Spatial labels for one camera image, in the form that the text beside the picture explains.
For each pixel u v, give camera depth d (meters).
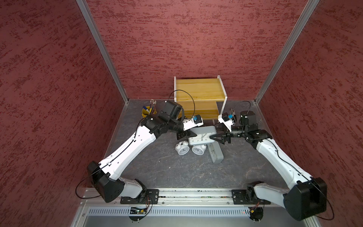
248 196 0.67
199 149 0.86
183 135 0.60
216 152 0.81
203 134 0.70
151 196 0.74
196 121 0.57
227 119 0.63
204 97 0.77
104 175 0.39
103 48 0.87
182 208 0.71
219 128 0.71
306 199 0.40
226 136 0.63
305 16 0.74
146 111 1.00
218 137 0.68
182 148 0.84
